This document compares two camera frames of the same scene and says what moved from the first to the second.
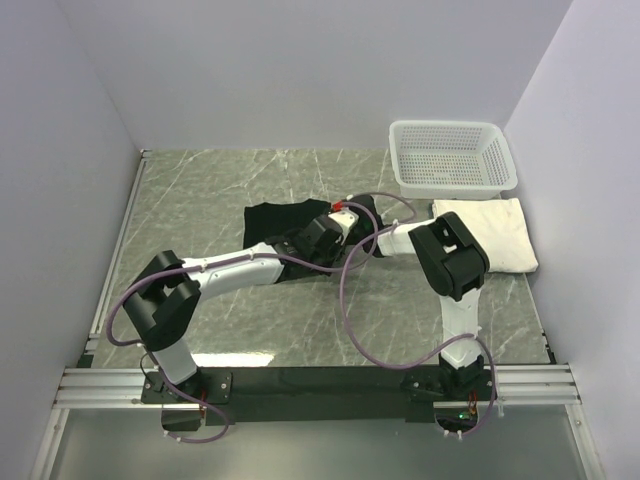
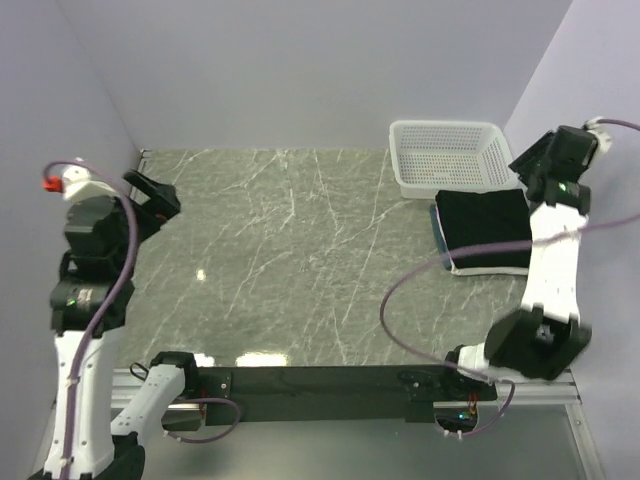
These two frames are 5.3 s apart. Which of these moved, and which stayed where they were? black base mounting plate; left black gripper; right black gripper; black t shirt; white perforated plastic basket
Moved: left black gripper; black t shirt; right black gripper
Stayed: black base mounting plate; white perforated plastic basket
